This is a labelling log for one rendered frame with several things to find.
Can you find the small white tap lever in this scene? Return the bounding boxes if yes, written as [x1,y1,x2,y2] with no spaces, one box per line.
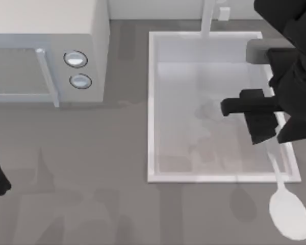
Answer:
[219,7,231,22]

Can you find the white sink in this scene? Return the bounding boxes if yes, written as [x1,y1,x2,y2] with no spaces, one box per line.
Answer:
[146,31,302,184]

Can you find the white spoon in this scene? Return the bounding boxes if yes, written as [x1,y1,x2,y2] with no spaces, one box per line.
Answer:
[264,140,306,242]

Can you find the small microwave knob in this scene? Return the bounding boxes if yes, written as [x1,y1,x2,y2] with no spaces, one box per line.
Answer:
[69,73,93,90]

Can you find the microwave door handle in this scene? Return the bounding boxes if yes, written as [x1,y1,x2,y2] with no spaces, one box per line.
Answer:
[35,47,61,108]

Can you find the microwave glass door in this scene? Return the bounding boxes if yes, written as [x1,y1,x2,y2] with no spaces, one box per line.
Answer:
[0,47,57,102]

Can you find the tall white tap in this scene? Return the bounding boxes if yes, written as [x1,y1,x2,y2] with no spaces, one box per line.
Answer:
[199,0,216,39]

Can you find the pale microwave oven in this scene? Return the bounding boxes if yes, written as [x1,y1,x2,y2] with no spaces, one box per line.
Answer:
[0,0,111,108]

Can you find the large microwave knob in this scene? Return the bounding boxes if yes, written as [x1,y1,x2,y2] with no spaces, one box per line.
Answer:
[63,50,89,69]

